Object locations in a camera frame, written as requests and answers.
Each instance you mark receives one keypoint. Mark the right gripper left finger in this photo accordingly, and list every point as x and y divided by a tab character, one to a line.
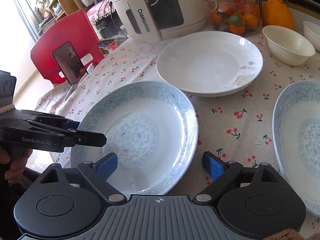
96	176

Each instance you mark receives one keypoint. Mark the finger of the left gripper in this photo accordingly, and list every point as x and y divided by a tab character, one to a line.
85	139
50	121

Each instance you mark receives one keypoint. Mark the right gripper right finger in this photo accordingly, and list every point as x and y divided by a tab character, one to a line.
227	176

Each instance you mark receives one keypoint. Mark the blue patterned plate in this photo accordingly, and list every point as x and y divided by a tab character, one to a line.
152	128
295	128

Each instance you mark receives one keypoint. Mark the white plate gold flowers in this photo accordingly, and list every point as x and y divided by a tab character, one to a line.
210	63

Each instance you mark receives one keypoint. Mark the cream bowl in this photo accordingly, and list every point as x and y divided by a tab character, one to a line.
287	45
311	32

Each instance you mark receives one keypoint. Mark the person's left hand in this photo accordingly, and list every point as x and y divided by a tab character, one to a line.
17	166

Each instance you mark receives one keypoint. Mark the black smartphone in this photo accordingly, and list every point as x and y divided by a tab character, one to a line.
69	63

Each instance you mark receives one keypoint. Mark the red plastic chair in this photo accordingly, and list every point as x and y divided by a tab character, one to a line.
75	28

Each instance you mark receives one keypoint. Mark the wooden shelf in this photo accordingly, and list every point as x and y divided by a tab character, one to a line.
61	8

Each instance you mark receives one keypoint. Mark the white Changhong air fryer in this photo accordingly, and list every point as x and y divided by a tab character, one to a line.
153	20

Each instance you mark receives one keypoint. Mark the glass jar of tangerines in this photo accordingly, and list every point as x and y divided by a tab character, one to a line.
240	17

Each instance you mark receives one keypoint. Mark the large orange citrus fruit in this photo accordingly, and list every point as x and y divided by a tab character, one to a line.
276	12

